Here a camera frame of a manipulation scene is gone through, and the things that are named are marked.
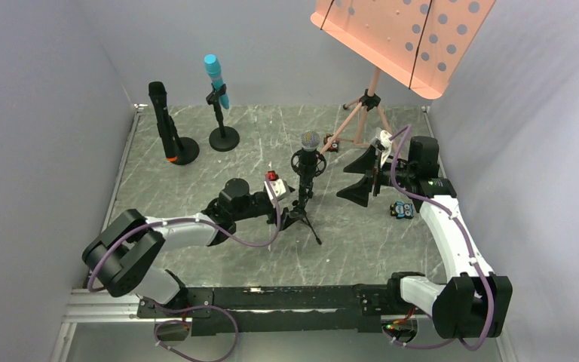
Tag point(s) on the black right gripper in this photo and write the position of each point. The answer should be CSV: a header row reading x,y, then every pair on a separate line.
x,y
377,175

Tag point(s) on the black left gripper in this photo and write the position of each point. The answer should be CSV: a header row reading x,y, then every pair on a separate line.
x,y
283,209

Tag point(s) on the black tripod shock mount stand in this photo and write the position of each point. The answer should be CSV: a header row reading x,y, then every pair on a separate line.
x,y
305,192

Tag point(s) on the black microphone silver grille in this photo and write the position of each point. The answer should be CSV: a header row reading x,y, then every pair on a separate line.
x,y
309,150

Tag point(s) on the black clip desk mic stand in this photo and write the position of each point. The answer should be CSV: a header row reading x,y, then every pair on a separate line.
x,y
221,139

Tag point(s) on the black small desk mic stand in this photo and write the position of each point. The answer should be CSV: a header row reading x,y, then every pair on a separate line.
x,y
185,149

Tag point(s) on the black microphone orange end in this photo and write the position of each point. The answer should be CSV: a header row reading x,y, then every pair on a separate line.
x,y
158,96

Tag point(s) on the blue microphone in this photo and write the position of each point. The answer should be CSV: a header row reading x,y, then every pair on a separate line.
x,y
214,71

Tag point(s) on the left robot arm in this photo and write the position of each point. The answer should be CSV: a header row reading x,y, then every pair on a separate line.
x,y
121,257

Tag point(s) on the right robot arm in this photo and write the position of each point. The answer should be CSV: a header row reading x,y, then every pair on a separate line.
x,y
473,302

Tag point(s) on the pink music stand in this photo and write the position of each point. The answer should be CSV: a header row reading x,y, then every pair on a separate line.
x,y
418,43

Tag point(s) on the red owl toy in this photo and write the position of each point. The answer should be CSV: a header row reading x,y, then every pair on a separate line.
x,y
331,145

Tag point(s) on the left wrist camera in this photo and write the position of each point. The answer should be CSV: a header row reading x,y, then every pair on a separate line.
x,y
276,187

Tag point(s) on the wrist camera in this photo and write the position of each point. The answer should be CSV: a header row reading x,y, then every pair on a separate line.
x,y
276,187
383,145

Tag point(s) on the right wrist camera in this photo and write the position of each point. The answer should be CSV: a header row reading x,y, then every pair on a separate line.
x,y
383,145

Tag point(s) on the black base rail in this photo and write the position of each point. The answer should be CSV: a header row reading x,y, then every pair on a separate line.
x,y
364,308

